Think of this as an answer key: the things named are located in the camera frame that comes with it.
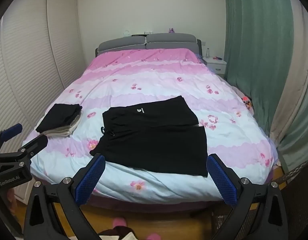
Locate black pants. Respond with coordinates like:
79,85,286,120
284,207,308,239
90,96,208,177

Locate folded beige garment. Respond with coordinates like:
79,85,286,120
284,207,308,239
42,110,83,137

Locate folded black garment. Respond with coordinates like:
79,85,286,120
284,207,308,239
36,103,82,133

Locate pink slipper left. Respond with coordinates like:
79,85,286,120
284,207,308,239
112,217,129,236

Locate pink slipper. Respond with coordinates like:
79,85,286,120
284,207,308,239
112,217,129,236
146,233,162,240

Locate colourful toy beside bed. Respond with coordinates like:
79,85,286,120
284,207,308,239
241,96,253,110

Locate pink slipper right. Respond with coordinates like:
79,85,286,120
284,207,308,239
146,233,162,240

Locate white louvered wardrobe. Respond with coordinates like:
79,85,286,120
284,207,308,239
0,0,87,202

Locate pink floral duvet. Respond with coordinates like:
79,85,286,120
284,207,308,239
31,49,278,204

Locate white nightstand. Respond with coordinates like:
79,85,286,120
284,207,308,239
203,57,227,78

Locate clear plastic bottle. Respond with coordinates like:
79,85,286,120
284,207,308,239
206,48,210,58

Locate beige sheer curtain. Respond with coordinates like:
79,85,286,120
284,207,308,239
270,0,308,146

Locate green curtain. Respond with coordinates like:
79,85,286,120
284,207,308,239
225,0,308,171

